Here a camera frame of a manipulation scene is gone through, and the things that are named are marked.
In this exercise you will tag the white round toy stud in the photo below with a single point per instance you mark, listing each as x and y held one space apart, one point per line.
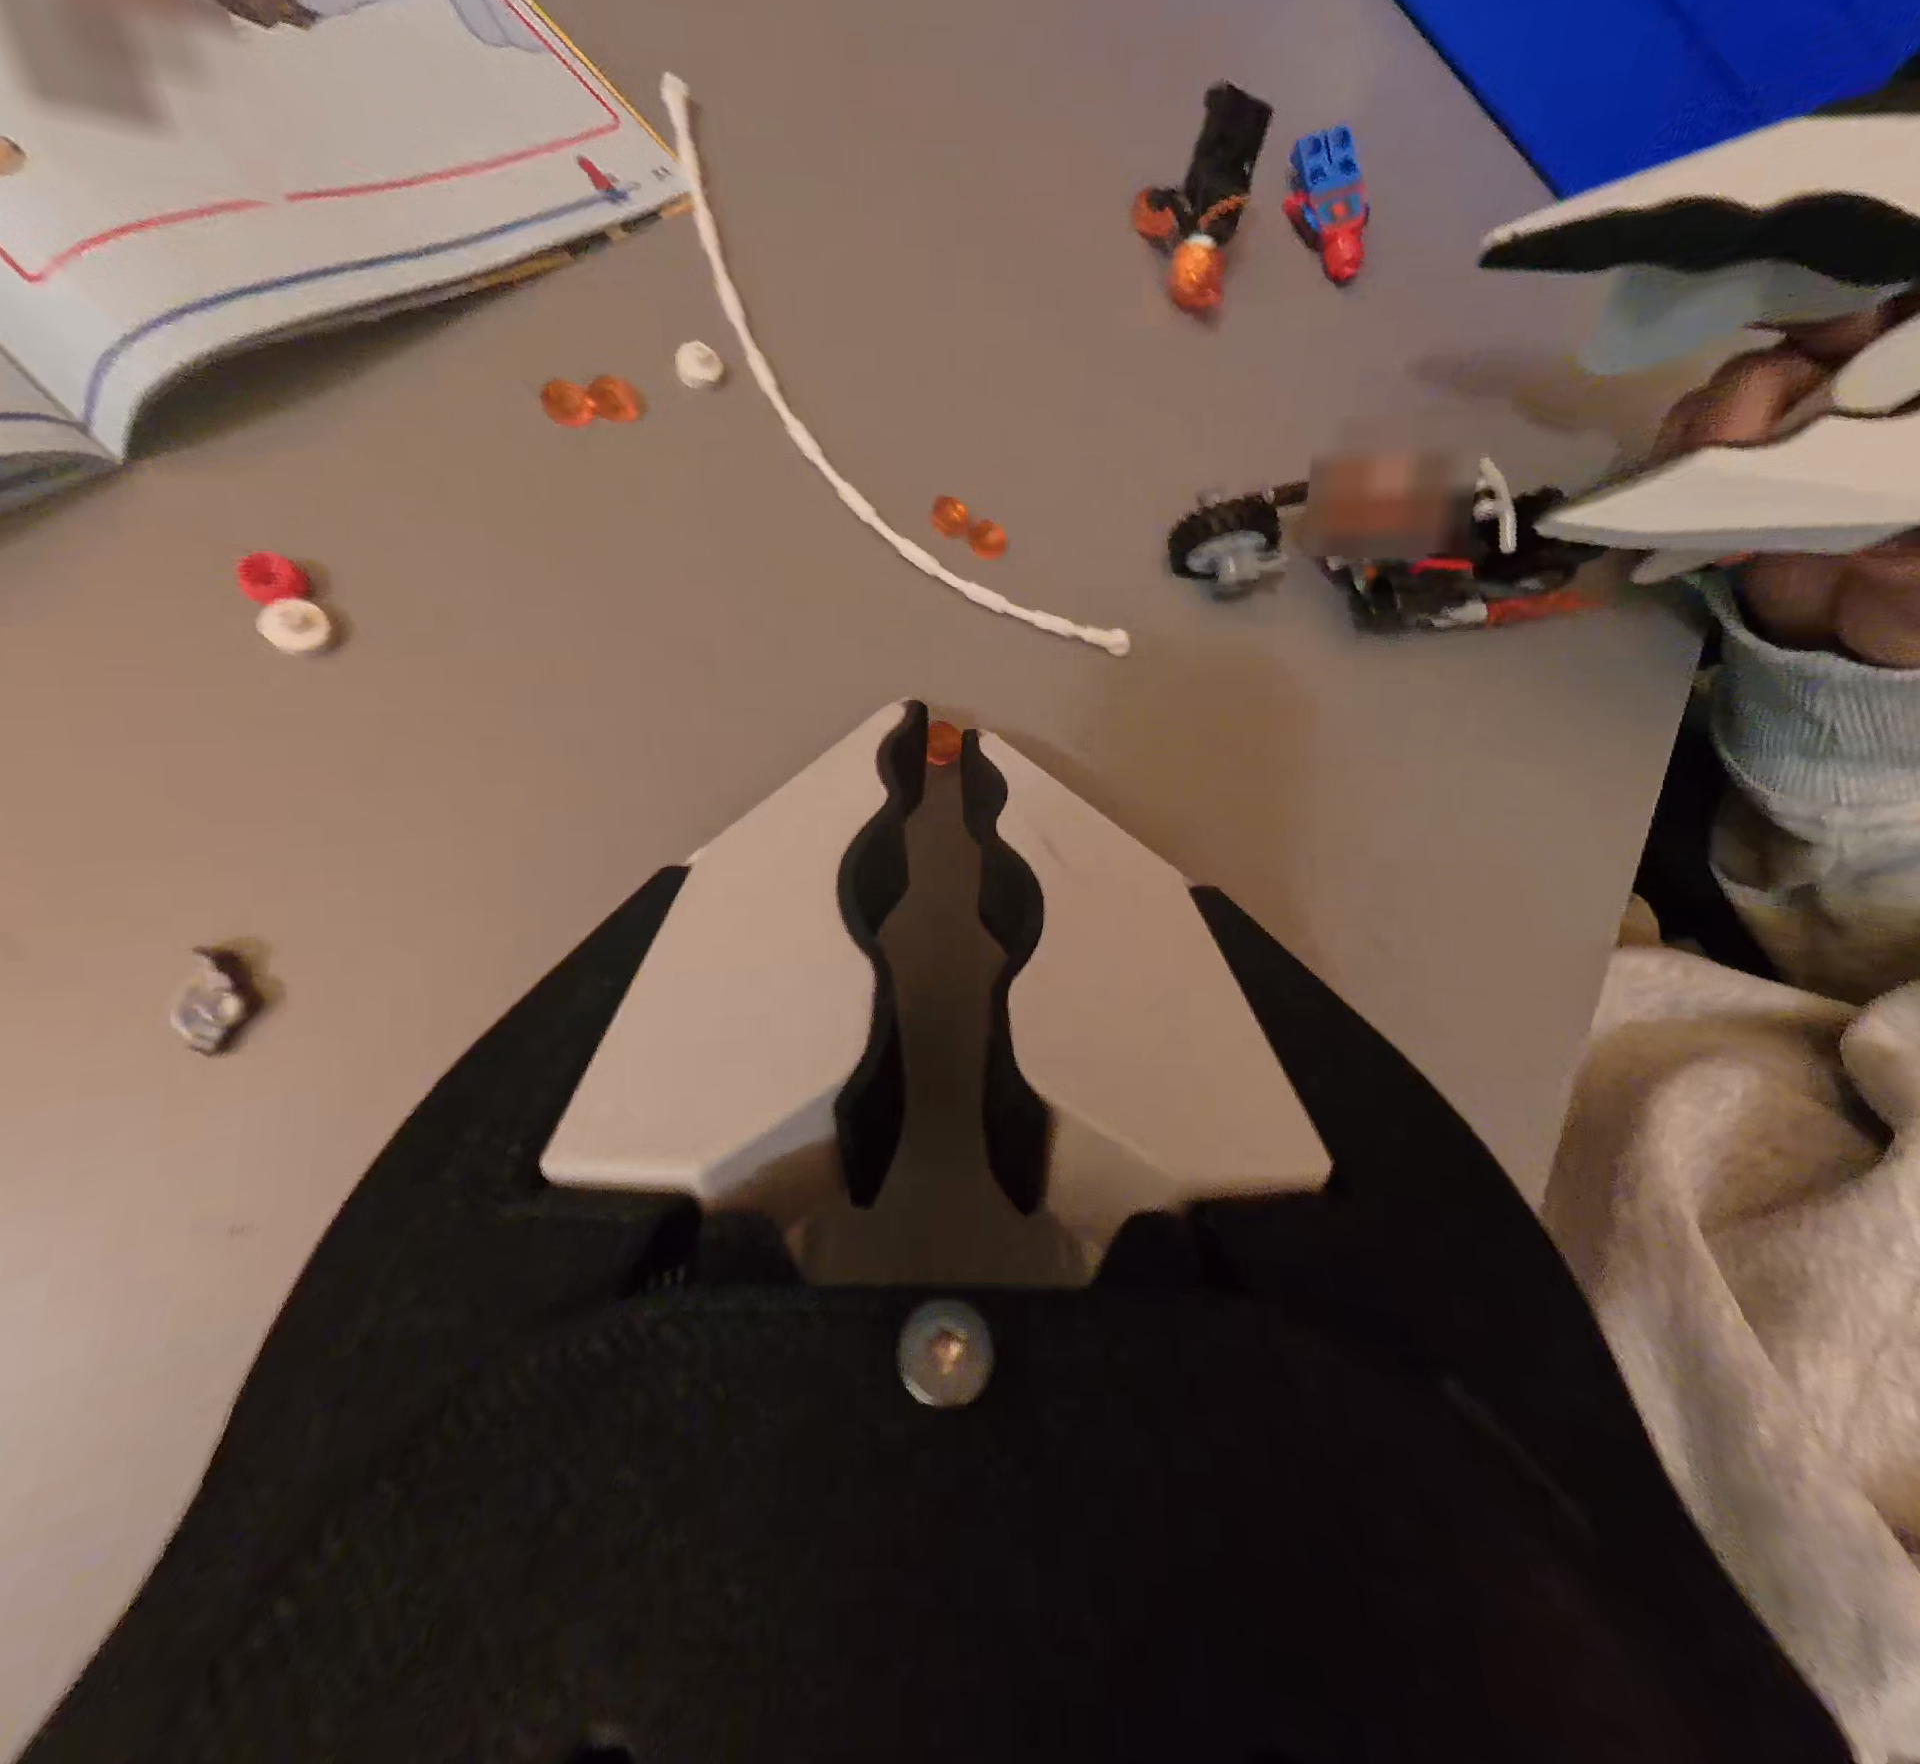
295 625
700 364

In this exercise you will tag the person's right hand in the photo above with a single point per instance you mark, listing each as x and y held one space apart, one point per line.
1800 369

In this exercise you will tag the black flame-head toy minifigure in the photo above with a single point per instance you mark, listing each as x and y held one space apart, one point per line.
1230 158

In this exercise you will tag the blue red toy minifigure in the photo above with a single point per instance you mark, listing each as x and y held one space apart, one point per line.
1329 195

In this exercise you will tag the red round toy stud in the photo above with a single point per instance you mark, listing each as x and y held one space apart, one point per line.
273 575

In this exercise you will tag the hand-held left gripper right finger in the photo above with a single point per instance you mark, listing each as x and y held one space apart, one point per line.
1156 1043

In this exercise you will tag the orange round toy stud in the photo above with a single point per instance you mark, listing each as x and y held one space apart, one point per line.
616 399
951 515
942 744
986 538
566 401

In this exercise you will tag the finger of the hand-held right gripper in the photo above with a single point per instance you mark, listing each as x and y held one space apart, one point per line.
1770 167
1725 503

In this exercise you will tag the black toy brick motorcycle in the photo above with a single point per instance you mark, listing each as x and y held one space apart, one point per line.
1223 536

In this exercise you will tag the building instruction booklet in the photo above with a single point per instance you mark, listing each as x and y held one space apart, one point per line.
300 189

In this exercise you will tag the grey toy brick piece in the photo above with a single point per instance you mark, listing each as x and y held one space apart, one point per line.
218 1001

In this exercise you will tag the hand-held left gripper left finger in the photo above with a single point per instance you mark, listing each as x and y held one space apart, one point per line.
720 1043

